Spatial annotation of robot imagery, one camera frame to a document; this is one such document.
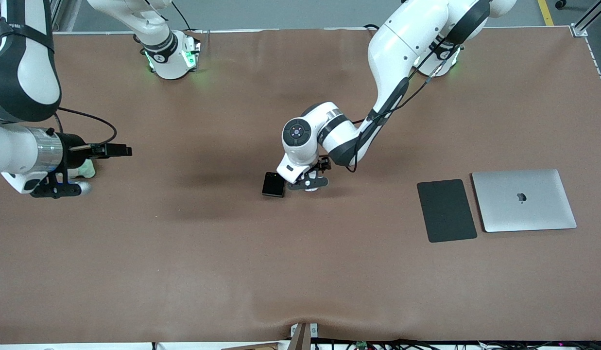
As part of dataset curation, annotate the black phone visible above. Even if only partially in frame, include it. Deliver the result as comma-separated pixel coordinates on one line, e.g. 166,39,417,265
261,172,286,198

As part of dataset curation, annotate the dark grey mouse pad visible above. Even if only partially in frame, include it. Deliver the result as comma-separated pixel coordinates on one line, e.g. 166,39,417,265
416,179,478,243

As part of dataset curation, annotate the green plush dinosaur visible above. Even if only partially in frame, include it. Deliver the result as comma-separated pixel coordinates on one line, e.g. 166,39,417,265
67,158,96,179

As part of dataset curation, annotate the brown table cover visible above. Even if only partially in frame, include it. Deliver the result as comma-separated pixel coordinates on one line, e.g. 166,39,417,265
0,27,601,344

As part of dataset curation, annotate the silver closed laptop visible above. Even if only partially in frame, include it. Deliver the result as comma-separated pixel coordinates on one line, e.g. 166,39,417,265
471,169,577,233

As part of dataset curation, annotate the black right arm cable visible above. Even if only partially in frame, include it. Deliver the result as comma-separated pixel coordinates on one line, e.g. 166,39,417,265
55,107,118,146

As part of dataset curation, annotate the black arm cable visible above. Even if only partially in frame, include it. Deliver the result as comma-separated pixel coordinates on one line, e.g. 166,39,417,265
346,43,464,174
55,107,118,146

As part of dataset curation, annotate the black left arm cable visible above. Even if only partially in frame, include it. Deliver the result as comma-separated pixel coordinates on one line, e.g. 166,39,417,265
346,43,464,174

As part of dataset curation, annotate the aluminium frame profile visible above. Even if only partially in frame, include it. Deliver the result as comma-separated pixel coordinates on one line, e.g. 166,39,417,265
569,0,601,37
48,0,70,33

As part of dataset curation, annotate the black right base cable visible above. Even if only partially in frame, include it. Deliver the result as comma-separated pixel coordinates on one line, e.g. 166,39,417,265
172,0,192,32

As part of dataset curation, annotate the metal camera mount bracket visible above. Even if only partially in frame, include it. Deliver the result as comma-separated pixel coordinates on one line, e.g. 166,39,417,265
290,322,319,350

